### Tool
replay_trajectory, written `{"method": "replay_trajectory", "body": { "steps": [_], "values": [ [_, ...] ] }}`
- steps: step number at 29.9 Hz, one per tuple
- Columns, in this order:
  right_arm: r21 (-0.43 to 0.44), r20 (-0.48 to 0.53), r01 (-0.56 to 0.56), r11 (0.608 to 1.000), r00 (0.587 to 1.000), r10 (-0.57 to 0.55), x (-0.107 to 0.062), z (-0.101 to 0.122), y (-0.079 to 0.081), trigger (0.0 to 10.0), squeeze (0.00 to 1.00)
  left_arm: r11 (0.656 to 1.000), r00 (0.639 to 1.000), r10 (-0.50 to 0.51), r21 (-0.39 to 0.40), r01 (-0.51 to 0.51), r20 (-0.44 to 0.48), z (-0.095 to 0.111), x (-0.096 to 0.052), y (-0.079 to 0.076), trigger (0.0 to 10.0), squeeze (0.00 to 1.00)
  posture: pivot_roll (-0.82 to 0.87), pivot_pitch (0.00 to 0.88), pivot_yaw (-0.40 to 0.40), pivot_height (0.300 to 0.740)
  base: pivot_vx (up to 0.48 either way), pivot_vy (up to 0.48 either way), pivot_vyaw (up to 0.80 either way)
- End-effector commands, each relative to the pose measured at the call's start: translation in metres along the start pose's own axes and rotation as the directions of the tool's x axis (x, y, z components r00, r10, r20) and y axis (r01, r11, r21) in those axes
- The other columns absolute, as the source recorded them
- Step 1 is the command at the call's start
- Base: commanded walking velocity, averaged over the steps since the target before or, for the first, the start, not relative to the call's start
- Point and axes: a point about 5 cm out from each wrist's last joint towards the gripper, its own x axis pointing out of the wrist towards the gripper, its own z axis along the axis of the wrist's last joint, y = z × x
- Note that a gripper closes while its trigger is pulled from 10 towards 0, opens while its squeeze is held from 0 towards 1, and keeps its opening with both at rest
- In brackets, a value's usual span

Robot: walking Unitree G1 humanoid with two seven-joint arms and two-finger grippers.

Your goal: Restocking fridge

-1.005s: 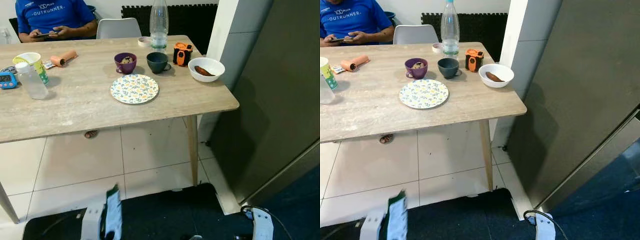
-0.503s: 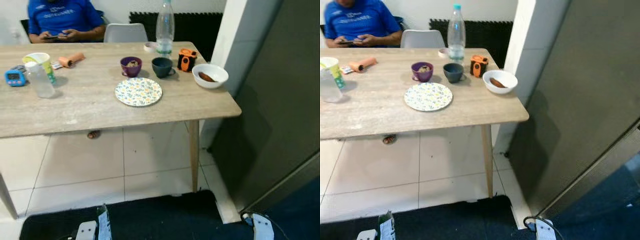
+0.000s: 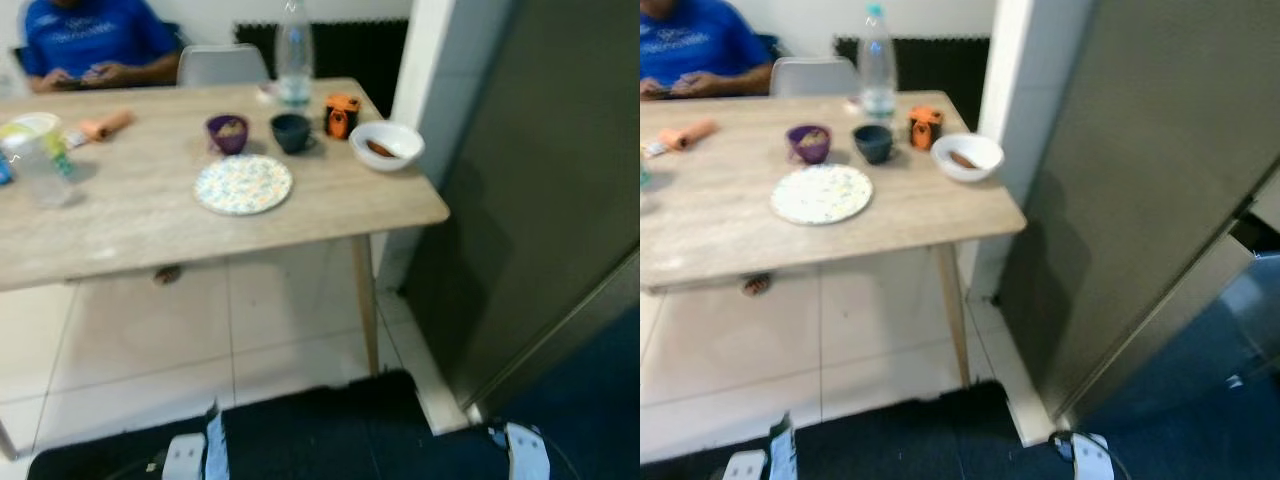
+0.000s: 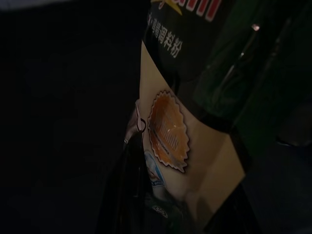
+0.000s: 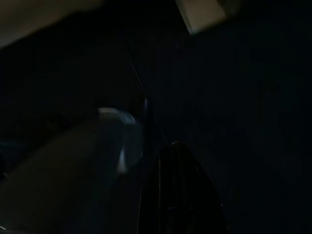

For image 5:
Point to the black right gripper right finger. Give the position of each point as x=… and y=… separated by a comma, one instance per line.
x=190, y=202

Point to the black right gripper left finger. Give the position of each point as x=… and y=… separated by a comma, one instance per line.
x=150, y=207

